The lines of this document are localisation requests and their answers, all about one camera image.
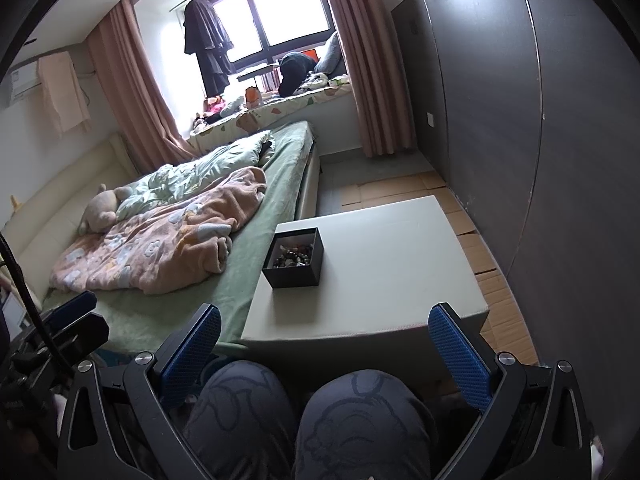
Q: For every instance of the dark grey wardrobe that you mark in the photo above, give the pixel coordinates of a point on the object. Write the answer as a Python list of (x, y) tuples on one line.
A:
[(500, 85)]

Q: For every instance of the black clothing pile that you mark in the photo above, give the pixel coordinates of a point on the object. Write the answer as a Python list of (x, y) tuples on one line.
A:
[(295, 72)]

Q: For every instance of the printed window seat cushion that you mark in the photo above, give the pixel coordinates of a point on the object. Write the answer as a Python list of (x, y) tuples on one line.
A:
[(280, 108)]

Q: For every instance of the grey pillow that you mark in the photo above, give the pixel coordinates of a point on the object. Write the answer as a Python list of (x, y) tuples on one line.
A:
[(330, 55)]

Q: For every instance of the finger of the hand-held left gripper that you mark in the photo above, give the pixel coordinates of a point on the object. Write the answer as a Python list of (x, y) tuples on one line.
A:
[(80, 335), (75, 307)]

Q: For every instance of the pink curtain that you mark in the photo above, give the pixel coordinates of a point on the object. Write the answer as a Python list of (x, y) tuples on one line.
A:
[(370, 60), (135, 85)]

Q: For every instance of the pink fleece blanket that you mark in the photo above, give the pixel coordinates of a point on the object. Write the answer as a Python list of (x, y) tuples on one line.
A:
[(165, 240)]

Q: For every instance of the beige plush toy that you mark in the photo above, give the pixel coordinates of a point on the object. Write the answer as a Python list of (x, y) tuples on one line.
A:
[(100, 207)]

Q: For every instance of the dark framed window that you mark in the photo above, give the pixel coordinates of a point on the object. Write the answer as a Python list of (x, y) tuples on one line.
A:
[(290, 10)]

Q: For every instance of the cream padded headboard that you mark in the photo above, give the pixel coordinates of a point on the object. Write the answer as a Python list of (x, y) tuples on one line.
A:
[(55, 195)]

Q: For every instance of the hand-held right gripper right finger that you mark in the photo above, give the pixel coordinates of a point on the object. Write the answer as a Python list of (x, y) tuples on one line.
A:
[(457, 355)]

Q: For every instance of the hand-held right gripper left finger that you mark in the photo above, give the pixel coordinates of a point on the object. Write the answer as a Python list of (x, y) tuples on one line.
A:
[(192, 355)]

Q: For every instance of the bed with green sheet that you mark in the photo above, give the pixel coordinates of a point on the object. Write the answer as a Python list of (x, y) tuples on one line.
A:
[(250, 260)]

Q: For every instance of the person's knees dark trousers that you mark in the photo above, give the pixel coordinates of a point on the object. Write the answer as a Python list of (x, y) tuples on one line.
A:
[(360, 425)]

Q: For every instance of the black hanging coat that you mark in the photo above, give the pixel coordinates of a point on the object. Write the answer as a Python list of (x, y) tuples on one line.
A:
[(210, 45)]

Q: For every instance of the flattened cardboard sheets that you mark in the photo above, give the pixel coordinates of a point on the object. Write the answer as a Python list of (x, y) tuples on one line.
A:
[(500, 290)]

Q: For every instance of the person's left leg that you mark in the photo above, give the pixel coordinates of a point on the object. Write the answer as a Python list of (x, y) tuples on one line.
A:
[(240, 420)]

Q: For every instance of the pale pink hanging cloth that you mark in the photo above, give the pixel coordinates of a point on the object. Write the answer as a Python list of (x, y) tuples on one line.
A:
[(62, 90)]

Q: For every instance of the white low table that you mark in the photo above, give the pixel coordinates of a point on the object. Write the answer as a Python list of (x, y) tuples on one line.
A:
[(390, 260)]

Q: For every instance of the white air conditioner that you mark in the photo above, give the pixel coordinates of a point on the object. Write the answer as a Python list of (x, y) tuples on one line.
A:
[(25, 80)]

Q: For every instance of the small grey folding table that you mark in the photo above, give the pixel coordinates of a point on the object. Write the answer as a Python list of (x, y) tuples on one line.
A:
[(257, 72)]

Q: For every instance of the pale green printed duvet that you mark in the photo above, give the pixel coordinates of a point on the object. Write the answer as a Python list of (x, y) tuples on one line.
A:
[(200, 170)]

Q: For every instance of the black jewelry box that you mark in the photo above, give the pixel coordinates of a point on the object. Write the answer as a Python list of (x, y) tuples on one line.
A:
[(295, 278)]

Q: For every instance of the pile of beaded jewelry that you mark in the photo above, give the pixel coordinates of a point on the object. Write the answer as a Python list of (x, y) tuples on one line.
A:
[(292, 256)]

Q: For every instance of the pink red plush toy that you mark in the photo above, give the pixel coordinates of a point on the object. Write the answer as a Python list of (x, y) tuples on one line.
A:
[(215, 109)]

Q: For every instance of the orange white paper bag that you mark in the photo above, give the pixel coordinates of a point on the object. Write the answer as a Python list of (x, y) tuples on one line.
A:
[(252, 96)]

